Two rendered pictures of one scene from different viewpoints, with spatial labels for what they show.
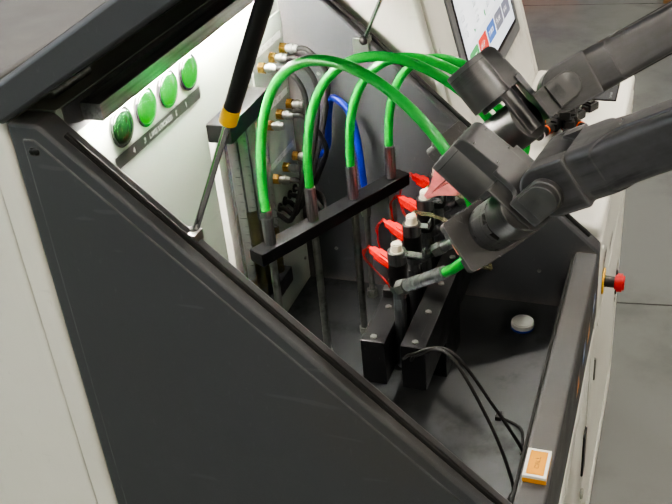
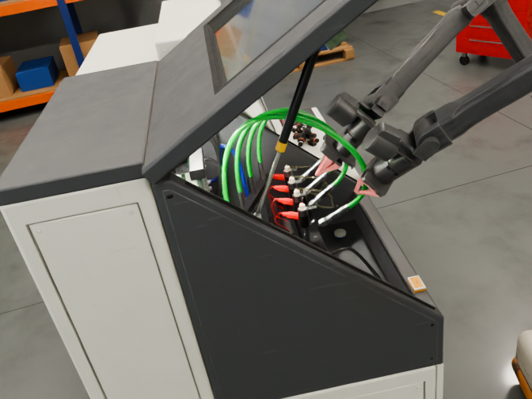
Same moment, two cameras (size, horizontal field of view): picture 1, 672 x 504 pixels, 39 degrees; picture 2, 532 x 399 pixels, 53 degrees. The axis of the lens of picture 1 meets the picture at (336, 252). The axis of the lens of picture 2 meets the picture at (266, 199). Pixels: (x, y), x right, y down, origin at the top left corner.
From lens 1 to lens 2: 54 cm
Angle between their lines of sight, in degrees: 21
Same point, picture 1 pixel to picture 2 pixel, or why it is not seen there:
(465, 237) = (375, 180)
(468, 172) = (386, 146)
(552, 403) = (399, 256)
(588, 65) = (389, 89)
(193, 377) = (265, 296)
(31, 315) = (161, 296)
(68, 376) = (184, 324)
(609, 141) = (460, 111)
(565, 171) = (441, 130)
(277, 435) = (313, 310)
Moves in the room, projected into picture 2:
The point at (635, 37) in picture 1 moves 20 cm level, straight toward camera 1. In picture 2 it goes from (403, 73) to (439, 98)
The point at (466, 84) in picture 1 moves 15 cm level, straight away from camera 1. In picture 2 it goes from (339, 112) to (313, 95)
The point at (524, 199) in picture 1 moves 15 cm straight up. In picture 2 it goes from (423, 149) to (423, 79)
